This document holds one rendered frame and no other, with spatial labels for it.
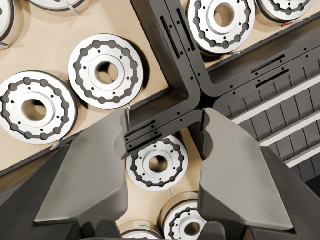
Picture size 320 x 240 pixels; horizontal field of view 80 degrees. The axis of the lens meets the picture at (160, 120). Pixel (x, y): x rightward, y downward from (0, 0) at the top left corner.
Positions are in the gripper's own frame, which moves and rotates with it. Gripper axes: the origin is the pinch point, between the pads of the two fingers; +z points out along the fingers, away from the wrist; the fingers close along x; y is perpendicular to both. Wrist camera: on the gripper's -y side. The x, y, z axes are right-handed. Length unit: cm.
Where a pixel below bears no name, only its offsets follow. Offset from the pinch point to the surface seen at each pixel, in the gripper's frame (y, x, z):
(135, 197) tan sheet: 23.7, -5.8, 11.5
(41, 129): 8.6, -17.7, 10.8
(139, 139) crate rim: 7.2, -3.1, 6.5
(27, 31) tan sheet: -3.5, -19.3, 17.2
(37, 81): 2.2, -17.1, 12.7
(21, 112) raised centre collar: 5.6, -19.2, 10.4
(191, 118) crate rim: 5.4, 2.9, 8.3
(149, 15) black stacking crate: -5.2, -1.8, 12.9
